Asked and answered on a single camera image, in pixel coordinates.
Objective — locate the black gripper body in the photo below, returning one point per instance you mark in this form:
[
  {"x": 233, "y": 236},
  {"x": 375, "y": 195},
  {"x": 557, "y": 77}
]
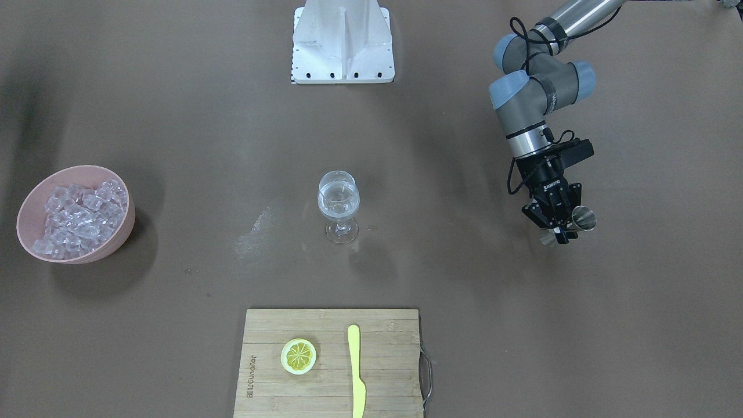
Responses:
[{"x": 544, "y": 180}]

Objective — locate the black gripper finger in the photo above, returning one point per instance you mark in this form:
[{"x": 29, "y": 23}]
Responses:
[
  {"x": 541, "y": 214},
  {"x": 568, "y": 213}
]

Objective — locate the steel double jigger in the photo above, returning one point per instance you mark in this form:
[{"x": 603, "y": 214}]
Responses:
[{"x": 581, "y": 219}]

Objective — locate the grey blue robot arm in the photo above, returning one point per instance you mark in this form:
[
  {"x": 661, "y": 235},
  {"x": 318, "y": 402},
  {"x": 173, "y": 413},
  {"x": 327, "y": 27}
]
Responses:
[{"x": 535, "y": 83}]

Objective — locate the clear wine glass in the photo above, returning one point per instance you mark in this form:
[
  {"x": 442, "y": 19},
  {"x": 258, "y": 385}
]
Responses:
[{"x": 338, "y": 201}]

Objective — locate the clear ice cubes pile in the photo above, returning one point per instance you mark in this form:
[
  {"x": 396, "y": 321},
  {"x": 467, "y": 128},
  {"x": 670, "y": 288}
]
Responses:
[{"x": 79, "y": 220}]

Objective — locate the bamboo cutting board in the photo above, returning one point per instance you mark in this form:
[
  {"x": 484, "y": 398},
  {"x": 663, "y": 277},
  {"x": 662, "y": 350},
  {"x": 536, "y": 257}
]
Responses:
[{"x": 391, "y": 352}]

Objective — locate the yellow plastic knife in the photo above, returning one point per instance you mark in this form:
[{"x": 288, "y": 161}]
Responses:
[{"x": 359, "y": 390}]

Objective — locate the yellow lemon slice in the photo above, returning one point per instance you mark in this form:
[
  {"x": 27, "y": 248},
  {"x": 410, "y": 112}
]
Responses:
[{"x": 298, "y": 356}]

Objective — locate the pink bowl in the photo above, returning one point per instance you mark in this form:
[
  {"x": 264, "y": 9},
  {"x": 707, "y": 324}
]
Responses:
[{"x": 30, "y": 218}]

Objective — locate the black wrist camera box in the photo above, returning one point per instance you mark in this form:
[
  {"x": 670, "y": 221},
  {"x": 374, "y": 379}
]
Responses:
[{"x": 574, "y": 151}]

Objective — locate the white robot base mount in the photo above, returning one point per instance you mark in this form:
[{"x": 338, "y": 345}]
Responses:
[{"x": 342, "y": 42}]

